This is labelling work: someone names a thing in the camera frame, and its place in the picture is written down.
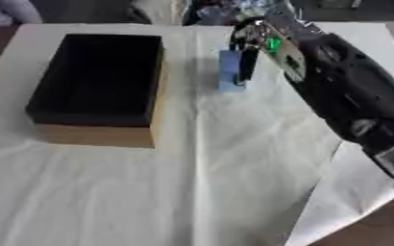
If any light blue rectangular block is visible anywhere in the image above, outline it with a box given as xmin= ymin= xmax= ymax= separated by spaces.
xmin=215 ymin=49 xmax=251 ymax=93

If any person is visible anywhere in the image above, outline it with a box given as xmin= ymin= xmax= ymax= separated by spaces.
xmin=0 ymin=0 xmax=44 ymax=27

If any tan cardboard box black inside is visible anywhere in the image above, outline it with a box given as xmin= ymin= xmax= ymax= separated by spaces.
xmin=23 ymin=33 xmax=169 ymax=149

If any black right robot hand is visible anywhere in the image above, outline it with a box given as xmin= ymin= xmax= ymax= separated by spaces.
xmin=227 ymin=16 xmax=268 ymax=86

